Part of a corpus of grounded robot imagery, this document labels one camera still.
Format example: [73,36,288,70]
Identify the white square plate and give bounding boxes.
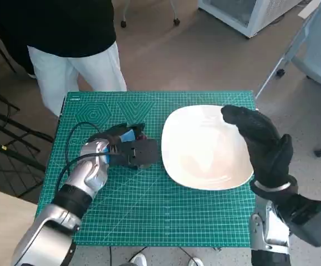
[161,104,255,191]

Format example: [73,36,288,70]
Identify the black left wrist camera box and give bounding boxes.
[115,138,159,170]

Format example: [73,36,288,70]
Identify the green cutting mat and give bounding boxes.
[35,90,257,248]

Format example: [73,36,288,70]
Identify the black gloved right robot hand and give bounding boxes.
[220,104,294,187]

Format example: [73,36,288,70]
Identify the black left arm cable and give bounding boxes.
[55,121,109,192]

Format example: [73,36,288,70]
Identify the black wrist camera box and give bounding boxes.
[279,193,321,248]
[115,138,159,170]

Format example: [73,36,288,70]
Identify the white glass-door cabinet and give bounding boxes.
[197,0,308,39]

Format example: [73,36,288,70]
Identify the light blue mesh chair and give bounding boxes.
[254,0,321,158]

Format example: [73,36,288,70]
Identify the black floor cable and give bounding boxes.
[109,245,195,266]

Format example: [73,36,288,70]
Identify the rolling chair base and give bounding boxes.
[120,0,181,28]

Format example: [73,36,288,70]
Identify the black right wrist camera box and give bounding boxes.
[279,193,321,248]

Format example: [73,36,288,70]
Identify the white robot left foot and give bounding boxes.
[130,252,147,266]

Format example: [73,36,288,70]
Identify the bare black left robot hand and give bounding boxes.
[91,122,147,167]

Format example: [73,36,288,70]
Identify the person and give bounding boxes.
[0,0,128,117]

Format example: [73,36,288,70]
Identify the black wire rack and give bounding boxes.
[0,87,55,198]

